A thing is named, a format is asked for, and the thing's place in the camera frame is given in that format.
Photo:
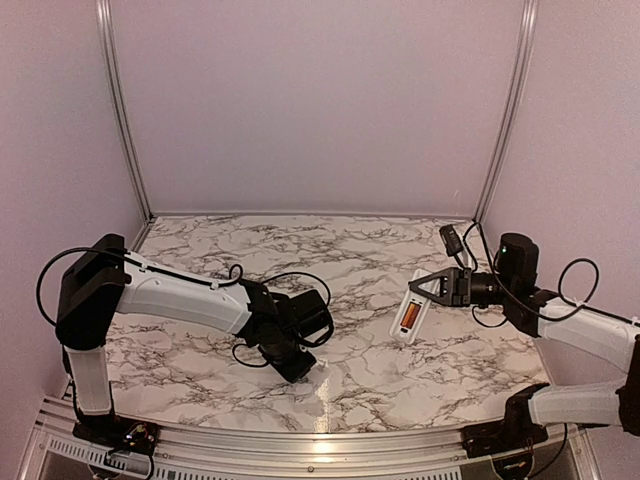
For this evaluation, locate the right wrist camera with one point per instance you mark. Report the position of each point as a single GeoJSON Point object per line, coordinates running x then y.
{"type": "Point", "coordinates": [454, 246]}

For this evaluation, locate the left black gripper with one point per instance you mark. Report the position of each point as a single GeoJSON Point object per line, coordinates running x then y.
{"type": "Point", "coordinates": [295, 372]}

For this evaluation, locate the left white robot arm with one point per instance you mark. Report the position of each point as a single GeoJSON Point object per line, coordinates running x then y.
{"type": "Point", "coordinates": [107, 279]}

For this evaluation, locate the left aluminium frame post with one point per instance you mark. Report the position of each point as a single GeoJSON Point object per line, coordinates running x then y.
{"type": "Point", "coordinates": [107, 34]}

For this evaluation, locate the aluminium frame post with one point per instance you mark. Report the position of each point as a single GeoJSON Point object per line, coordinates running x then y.
{"type": "Point", "coordinates": [516, 88]}
{"type": "Point", "coordinates": [107, 34]}

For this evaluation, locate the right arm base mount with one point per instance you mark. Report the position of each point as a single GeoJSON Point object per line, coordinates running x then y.
{"type": "Point", "coordinates": [515, 430]}

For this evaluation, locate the right aluminium frame post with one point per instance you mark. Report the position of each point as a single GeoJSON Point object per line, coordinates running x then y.
{"type": "Point", "coordinates": [516, 88]}

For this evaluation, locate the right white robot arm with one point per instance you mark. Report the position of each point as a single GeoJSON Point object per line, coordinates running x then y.
{"type": "Point", "coordinates": [510, 283]}

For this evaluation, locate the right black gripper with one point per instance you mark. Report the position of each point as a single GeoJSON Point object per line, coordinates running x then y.
{"type": "Point", "coordinates": [456, 286]}

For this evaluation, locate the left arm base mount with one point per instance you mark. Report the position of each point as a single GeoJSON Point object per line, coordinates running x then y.
{"type": "Point", "coordinates": [117, 432]}

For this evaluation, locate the front aluminium rail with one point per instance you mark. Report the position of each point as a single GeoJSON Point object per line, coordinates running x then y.
{"type": "Point", "coordinates": [184, 452]}

